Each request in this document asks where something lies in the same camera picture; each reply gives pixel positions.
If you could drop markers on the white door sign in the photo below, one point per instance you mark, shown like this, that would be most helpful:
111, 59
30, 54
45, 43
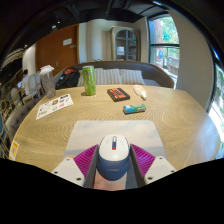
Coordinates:
67, 41

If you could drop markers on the black and red flat box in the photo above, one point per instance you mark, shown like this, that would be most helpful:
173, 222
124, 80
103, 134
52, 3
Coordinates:
118, 94

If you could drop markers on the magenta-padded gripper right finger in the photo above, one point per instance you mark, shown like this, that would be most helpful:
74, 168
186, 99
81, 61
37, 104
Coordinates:
159, 168

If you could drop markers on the white wrapped packet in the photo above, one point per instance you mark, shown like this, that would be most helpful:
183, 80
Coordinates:
140, 91

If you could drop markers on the green drink can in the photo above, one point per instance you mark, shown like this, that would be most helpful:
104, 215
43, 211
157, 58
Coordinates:
89, 81

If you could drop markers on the person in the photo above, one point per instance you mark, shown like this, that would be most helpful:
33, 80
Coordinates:
25, 80

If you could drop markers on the yellow and white code card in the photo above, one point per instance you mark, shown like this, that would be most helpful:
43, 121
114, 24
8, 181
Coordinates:
14, 150

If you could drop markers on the brown wooden door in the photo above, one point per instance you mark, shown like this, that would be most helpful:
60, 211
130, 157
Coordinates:
53, 50

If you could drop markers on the clear shaker bottle white lid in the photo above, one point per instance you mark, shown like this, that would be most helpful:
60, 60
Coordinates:
48, 83

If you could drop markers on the small teal packet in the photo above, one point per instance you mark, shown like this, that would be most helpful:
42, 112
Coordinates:
134, 108

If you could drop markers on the black-framed window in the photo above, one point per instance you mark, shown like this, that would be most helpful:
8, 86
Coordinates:
165, 50

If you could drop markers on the arched glass-door cabinet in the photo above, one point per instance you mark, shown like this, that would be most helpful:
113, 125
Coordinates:
125, 45

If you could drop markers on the white and blue computer mouse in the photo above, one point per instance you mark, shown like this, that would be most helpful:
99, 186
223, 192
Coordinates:
113, 158

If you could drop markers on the white sticker sheet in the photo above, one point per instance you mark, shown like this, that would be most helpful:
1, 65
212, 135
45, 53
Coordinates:
55, 106

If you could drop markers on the grey curved sofa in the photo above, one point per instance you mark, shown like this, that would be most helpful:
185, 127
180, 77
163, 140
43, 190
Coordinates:
156, 73

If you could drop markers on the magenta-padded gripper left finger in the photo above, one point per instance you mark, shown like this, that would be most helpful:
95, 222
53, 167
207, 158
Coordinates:
68, 171

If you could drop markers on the group of white chairs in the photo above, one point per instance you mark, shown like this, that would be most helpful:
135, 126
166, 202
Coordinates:
31, 85

